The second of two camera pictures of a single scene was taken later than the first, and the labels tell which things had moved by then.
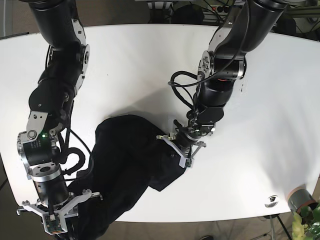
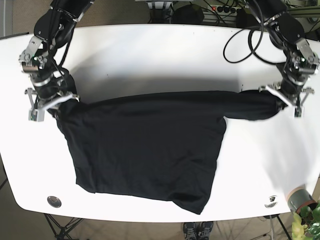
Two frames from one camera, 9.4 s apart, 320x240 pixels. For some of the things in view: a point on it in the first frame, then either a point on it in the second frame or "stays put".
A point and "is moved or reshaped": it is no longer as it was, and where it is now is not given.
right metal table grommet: [272, 201] stays put
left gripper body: [40, 155] → [52, 85]
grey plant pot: [300, 197] stays put
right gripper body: [185, 142] → [300, 65]
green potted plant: [306, 223] stays put
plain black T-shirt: [129, 157] is moved or reshaped
